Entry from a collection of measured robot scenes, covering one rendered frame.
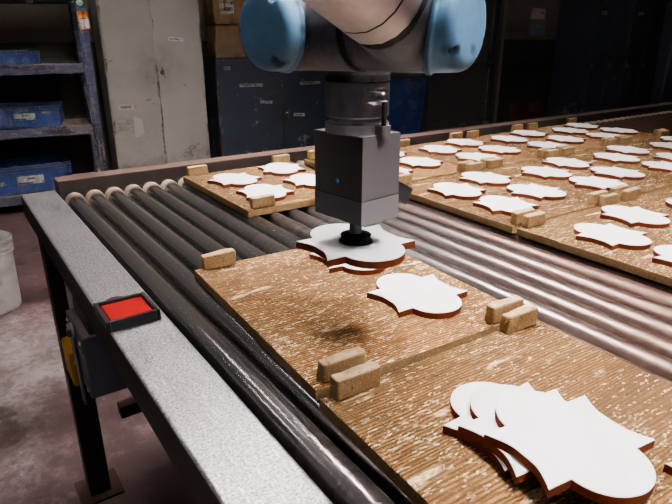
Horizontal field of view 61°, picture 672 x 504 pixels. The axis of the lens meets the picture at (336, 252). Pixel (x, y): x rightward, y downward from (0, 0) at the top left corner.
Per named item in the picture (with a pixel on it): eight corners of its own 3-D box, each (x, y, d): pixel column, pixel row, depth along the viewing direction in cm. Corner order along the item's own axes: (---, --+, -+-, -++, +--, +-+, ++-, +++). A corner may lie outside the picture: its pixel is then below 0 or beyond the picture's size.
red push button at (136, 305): (112, 330, 81) (110, 321, 80) (101, 314, 85) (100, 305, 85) (154, 318, 84) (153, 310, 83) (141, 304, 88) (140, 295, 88)
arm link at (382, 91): (358, 77, 70) (408, 81, 65) (357, 115, 72) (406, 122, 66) (311, 80, 66) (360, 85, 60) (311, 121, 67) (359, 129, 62)
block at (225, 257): (204, 271, 95) (202, 256, 94) (200, 268, 96) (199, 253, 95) (237, 264, 98) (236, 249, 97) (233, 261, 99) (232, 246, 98)
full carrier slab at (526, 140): (556, 160, 187) (558, 147, 186) (462, 142, 218) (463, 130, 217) (614, 148, 206) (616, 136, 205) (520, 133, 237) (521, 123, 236)
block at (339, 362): (323, 386, 64) (323, 365, 63) (315, 379, 65) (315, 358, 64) (367, 371, 67) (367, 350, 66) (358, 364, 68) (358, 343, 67)
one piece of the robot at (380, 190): (434, 97, 68) (427, 227, 74) (380, 91, 74) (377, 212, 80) (362, 104, 60) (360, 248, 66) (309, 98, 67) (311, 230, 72)
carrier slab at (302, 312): (315, 402, 64) (315, 390, 63) (194, 278, 96) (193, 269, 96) (527, 323, 81) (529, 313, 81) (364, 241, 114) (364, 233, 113)
